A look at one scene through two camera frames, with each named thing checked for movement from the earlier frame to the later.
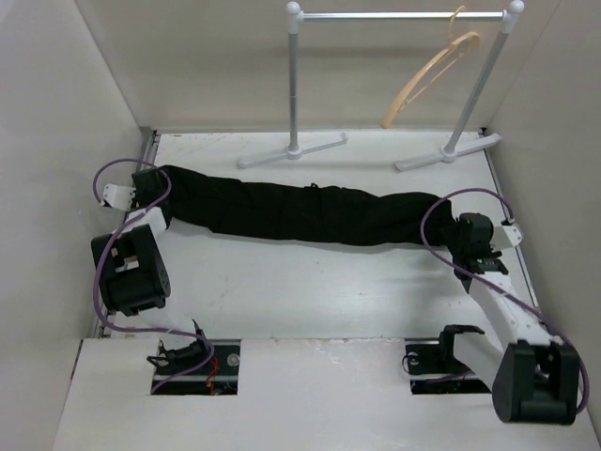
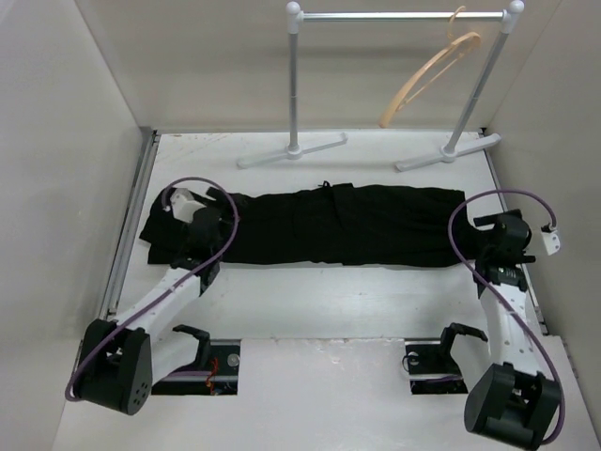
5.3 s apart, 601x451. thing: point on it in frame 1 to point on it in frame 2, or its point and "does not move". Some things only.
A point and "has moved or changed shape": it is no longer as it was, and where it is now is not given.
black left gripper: (133, 203) to (227, 210)
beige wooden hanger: (431, 69) does not move
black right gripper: (492, 252) to (523, 256)
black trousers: (260, 208) has moved or changed shape
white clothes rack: (296, 17) does not move
